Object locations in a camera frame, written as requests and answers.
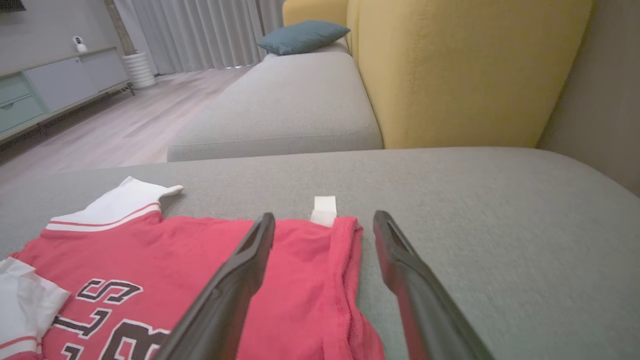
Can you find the large grey sofa seat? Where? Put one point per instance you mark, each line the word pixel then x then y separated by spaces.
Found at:
pixel 500 225

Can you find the small white home camera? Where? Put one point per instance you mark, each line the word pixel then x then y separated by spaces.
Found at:
pixel 79 45

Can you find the grey sofa back cushion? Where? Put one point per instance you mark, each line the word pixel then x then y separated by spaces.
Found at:
pixel 285 105

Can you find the grey sideboard green drawers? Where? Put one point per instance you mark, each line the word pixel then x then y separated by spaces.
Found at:
pixel 60 85

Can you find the brown plant trunk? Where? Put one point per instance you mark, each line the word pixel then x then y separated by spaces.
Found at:
pixel 120 25

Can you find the white ribbed plant pot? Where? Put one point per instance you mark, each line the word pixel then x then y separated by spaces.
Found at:
pixel 139 70

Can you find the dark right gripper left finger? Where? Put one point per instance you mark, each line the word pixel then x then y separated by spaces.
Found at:
pixel 225 310

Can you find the teal throw pillow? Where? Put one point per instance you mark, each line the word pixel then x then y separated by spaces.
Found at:
pixel 302 37

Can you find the wide yellow sofa backrest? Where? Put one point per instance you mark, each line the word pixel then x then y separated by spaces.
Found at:
pixel 465 70

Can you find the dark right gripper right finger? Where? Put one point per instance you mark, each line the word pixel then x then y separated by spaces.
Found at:
pixel 425 320

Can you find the red Bulls jersey shirt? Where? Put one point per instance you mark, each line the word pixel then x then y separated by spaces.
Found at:
pixel 165 250

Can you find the narrow yellow sofa backrest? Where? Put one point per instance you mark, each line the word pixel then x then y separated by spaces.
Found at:
pixel 315 11

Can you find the grey pleated curtain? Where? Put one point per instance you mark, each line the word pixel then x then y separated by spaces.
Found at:
pixel 200 32

